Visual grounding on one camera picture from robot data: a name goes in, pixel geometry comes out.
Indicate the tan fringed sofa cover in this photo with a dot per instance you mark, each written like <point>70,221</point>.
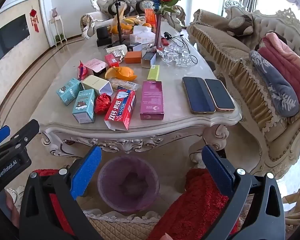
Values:
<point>215,37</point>

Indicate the large black smartphone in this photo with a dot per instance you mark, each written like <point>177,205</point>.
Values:
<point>198,95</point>

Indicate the purple trash bin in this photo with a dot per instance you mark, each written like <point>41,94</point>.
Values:
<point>128,180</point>

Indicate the small pink vase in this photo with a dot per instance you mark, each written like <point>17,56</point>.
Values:
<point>54,12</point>

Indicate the orange fruit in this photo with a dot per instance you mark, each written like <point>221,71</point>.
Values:
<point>114,29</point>
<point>126,28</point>
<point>147,25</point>

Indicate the red crumpled wrapper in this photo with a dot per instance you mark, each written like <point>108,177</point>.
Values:
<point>102,104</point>

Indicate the long white box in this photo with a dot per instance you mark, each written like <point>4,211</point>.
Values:
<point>117,48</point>

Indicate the round patterned cushion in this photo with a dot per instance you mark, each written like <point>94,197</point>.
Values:
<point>145,5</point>
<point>115,7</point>

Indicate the small green plant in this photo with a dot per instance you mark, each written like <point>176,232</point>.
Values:
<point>60,37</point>

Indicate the brown and beige cushion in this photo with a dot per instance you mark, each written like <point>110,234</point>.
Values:
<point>240,22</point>

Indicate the ornate white coffee table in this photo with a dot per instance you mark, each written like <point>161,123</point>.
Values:
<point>140,142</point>

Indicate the white tissue box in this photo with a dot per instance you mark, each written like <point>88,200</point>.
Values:
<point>141,33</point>

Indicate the smartphone with pink case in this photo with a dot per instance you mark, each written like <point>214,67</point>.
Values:
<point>219,94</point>

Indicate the tan snack wrapper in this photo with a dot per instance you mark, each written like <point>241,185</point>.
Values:
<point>122,83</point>

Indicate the pale green open box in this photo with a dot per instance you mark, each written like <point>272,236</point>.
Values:
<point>96,83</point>

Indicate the tall orange box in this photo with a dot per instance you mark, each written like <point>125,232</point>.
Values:
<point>150,17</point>

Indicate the red snack packet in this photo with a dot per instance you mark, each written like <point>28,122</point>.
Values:
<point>82,72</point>

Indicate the grey open box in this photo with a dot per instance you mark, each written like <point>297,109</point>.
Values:
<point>148,60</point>

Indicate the small black clip device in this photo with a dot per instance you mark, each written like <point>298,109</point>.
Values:
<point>167,35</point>

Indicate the small dark blue box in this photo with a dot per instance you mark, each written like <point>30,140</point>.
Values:
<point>135,47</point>

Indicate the black phone tripod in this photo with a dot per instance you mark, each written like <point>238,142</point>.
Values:
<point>119,17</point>

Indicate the silver foil wrapper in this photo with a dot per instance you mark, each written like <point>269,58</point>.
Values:
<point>119,53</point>

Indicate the black cube box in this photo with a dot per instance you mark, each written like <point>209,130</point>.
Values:
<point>103,32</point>

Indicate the purple glass vase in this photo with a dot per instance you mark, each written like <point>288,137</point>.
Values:
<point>158,33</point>

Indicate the teal bear print box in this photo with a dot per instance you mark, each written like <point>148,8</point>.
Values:
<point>68,92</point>
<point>83,106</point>

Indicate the person's left hand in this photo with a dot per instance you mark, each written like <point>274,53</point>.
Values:
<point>12,206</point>

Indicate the tan quilted seat cover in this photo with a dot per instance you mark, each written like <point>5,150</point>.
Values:
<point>120,228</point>

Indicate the orange peel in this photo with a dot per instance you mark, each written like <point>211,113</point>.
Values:
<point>122,73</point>

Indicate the pink and white box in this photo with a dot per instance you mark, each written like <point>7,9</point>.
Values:
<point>95,64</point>

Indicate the red fuzzy pants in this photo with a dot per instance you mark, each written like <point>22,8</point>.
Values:
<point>197,205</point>

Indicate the clear plastic wrappers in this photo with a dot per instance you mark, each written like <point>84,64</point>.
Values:
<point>176,56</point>

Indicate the white side table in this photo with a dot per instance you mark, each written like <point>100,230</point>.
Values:
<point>57,20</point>

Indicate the red toothpaste box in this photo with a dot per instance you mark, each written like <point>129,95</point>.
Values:
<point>120,112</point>

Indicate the grey leaf print blanket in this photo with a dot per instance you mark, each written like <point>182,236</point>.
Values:
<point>275,87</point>

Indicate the ornate beige sofa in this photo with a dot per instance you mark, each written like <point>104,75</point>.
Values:
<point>290,30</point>

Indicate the flat black box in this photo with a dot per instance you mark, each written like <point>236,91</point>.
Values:
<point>103,42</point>

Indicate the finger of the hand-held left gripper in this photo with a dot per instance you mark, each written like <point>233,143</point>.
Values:
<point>0,135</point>
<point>22,133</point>

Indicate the pink folded blanket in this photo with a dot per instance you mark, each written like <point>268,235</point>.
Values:
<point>282,62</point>

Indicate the bunch of bananas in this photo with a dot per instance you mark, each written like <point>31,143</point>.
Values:
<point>130,20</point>

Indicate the wall television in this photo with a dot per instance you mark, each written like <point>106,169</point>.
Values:
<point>10,37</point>

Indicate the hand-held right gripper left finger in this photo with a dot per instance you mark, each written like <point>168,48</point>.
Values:
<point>86,173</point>

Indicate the small yellow-green box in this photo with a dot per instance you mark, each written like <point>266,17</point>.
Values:
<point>153,72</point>

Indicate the small red box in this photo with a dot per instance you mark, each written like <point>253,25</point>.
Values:
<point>111,59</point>

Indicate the magenta box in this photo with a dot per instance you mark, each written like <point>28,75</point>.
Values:
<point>152,100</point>

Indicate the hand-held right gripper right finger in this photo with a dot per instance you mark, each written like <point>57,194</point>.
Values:
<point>216,170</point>

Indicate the red knot wall decoration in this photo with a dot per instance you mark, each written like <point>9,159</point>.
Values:
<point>34,17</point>

